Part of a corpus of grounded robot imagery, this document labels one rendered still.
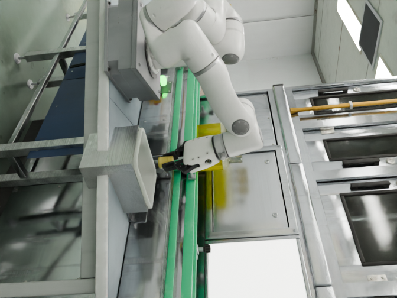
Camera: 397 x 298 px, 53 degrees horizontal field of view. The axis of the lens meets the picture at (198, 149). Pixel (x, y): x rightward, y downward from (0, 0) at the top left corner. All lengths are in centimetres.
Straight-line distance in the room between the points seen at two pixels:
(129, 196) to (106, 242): 17
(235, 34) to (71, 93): 88
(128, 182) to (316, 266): 68
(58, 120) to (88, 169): 61
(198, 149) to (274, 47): 698
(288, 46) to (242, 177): 656
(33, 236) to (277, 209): 97
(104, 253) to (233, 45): 73
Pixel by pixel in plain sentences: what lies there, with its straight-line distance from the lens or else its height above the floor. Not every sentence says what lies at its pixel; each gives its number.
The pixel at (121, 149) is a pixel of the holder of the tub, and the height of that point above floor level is 79.
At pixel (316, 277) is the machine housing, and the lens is 142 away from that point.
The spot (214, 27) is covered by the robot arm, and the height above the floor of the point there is 109.
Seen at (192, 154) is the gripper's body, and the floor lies 100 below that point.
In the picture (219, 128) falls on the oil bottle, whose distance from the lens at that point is 167.
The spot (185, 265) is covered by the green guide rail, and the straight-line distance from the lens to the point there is 126.
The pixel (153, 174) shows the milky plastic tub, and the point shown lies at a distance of 139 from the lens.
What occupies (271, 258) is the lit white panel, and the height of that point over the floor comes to 121.
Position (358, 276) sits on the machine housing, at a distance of 149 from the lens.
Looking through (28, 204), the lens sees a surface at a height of 21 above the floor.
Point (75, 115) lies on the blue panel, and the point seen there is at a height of 46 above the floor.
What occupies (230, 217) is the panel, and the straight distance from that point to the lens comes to 155.
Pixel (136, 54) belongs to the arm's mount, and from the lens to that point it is 125.
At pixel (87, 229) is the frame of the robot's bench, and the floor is 67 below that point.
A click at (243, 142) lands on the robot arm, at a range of 112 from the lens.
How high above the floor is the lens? 113
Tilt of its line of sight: 6 degrees down
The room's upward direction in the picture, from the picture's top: 85 degrees clockwise
